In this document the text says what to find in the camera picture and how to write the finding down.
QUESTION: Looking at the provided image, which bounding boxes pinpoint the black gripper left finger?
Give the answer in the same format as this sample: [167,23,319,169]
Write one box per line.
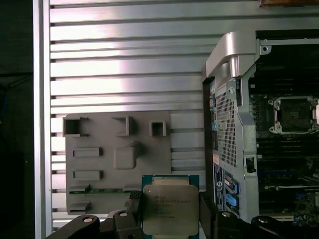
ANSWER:
[44,190,144,239]

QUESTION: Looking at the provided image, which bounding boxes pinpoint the black open PC case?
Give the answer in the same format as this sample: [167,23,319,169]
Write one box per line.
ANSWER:
[201,31,319,231]

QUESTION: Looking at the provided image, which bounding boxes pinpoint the green RAM stick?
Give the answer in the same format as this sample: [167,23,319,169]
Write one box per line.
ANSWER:
[69,187,125,194]

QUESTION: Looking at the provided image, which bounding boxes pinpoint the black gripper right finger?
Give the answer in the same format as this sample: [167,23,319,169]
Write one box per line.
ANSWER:
[199,193,319,239]

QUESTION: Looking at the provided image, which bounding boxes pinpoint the grey parts rack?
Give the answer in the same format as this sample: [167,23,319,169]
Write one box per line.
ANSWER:
[62,112,172,217]

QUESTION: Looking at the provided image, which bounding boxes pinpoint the CPU socket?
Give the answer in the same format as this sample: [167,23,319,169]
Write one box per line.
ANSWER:
[268,94,319,135]

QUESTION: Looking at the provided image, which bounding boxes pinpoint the silver CPU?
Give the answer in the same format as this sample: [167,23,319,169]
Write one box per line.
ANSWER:
[141,174,200,236]

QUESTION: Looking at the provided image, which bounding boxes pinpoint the green motherboard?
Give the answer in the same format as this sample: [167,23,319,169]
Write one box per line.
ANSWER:
[249,82,319,217]

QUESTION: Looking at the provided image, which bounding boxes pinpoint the black RAM slot bank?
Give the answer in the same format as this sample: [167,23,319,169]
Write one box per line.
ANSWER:
[256,136,319,161]

